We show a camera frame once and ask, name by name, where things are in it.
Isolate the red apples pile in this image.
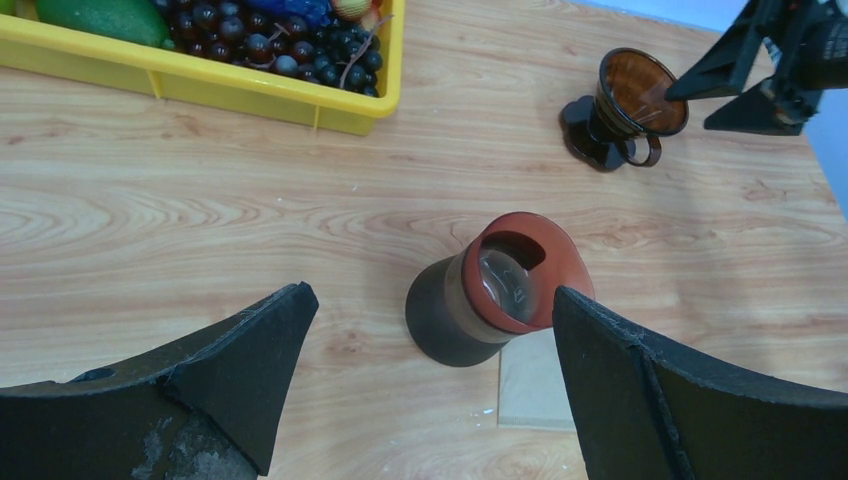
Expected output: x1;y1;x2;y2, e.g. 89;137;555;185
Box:
330;0;382;29

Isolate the yellow plastic bin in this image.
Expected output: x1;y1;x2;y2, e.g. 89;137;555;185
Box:
1;1;406;136

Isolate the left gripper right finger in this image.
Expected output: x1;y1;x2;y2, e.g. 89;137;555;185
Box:
552;287;847;479

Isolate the dark grape bunch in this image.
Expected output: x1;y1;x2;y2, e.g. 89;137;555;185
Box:
153;1;384;97

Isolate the blue chips bag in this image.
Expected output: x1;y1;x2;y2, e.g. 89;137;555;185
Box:
246;0;332;27

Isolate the red rimmed glass server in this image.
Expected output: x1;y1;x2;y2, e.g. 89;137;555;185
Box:
405;211;595;367

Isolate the brown amber dripper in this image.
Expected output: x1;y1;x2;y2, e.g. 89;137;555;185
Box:
559;47;689;172

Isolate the green avocado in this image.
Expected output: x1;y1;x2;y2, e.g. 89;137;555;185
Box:
35;0;175;49

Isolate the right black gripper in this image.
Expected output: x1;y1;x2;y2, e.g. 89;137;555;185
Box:
665;0;847;136

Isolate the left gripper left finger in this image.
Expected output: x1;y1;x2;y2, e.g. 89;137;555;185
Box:
1;282;318;479

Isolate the paper filter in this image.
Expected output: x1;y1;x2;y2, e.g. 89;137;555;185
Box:
497;329;576;432

